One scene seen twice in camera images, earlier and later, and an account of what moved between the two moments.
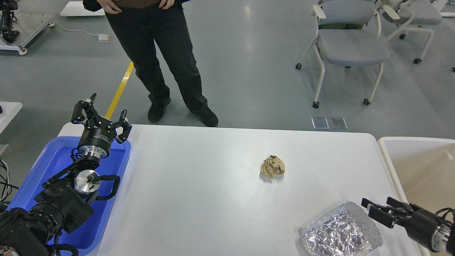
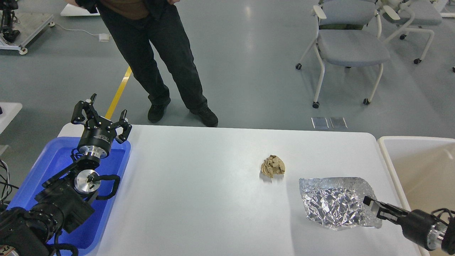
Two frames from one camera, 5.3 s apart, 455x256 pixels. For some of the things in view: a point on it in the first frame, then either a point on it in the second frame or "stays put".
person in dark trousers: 137,25 stays put
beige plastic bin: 425,167 stays put
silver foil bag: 343,230 to 333,203
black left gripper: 96,139 stays put
